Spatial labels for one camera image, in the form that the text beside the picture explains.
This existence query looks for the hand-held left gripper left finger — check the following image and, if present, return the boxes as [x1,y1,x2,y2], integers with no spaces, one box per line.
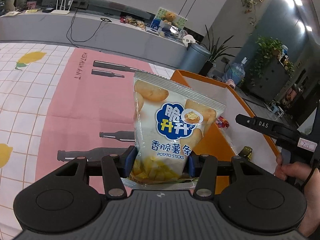
[51,145,137,198]

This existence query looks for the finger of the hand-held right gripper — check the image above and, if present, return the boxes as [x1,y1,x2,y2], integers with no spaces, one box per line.
[236,114,254,130]

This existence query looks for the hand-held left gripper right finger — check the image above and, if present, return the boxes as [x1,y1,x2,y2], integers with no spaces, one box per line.
[188,153,268,198]

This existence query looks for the red cartoon snack packet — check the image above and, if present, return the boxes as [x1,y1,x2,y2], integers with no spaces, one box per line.
[215,116,230,128]

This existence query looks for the orange cardboard box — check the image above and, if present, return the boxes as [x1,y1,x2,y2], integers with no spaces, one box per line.
[171,69,282,174]

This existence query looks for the black snack packet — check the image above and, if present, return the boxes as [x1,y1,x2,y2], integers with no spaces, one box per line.
[237,146,253,160]

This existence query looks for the white potato sticks bag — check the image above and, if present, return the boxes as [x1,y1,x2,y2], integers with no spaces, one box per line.
[121,70,225,190]

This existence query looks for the person's right hand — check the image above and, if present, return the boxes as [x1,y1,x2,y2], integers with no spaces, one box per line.
[274,153,320,198]

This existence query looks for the dark grey cabinet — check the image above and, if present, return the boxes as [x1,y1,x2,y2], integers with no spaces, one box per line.
[246,56,297,103]

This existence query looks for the blue water bottle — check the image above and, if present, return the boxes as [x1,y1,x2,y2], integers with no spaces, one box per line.
[226,57,249,83]

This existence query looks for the potted plant with long leaves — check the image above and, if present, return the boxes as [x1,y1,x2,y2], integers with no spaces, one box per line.
[199,25,243,77]

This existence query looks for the pink bottle print mat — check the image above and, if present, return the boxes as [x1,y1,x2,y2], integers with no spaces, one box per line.
[34,46,180,195]

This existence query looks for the green climbing vine plant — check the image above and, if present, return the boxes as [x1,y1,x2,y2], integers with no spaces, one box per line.
[250,36,295,85]

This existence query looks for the grey trash can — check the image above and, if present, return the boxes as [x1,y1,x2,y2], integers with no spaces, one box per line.
[179,42,212,75]

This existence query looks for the white round device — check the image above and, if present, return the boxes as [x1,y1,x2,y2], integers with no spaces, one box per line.
[182,35,197,46]

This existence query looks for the green picture card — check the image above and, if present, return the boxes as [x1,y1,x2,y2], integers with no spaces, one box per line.
[155,7,188,29]

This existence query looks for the hanging vine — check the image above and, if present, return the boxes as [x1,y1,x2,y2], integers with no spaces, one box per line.
[237,0,258,25]

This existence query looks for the white checked lemon tablecloth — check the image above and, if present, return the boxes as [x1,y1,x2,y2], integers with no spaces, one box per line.
[0,42,180,215]

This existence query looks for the brown teddy bear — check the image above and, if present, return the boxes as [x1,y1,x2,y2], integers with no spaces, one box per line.
[160,11,175,25]

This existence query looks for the grey stone television console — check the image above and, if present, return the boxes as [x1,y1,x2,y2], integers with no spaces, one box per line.
[0,10,190,58]

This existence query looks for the pile of wrapped candies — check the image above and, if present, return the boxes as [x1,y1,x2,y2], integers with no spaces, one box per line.
[120,16,147,28]

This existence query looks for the white router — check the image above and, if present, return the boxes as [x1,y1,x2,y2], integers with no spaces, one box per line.
[51,0,75,14]

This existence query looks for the black cable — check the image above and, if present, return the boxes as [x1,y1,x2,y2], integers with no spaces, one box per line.
[66,9,113,43]

